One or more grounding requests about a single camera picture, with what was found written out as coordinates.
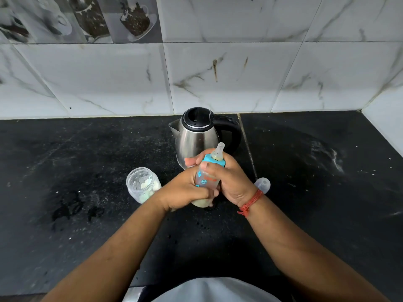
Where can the person's right hand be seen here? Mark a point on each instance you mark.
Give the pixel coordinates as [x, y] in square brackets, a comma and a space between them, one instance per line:
[234, 182]

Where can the person's left hand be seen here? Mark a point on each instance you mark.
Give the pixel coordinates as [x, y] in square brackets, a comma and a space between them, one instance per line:
[179, 191]

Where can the person's left thumb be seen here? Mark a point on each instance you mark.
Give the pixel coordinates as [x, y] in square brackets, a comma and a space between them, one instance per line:
[190, 174]

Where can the person's right thumb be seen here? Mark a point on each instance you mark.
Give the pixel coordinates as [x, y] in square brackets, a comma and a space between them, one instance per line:
[210, 171]

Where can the baby feeding bottle blue collar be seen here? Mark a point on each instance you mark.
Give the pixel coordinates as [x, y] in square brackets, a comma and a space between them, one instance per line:
[203, 183]

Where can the person's left forearm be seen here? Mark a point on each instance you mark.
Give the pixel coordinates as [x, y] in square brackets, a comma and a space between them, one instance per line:
[119, 254]

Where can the person's right forearm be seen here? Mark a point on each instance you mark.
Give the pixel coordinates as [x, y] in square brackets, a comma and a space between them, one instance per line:
[299, 254]

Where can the stainless steel electric kettle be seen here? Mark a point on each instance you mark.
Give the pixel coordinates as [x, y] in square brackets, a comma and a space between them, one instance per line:
[195, 138]

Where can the clear plastic jar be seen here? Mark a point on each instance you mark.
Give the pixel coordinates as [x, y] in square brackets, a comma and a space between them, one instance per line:
[141, 185]

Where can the red thread wristband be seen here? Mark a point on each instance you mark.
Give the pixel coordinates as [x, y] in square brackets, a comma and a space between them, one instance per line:
[250, 202]

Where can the clear bottle cap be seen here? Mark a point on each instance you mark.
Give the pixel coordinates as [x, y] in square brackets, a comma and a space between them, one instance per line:
[263, 184]

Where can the person's white shirt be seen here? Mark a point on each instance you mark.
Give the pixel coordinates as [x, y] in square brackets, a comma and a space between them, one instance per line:
[217, 292]

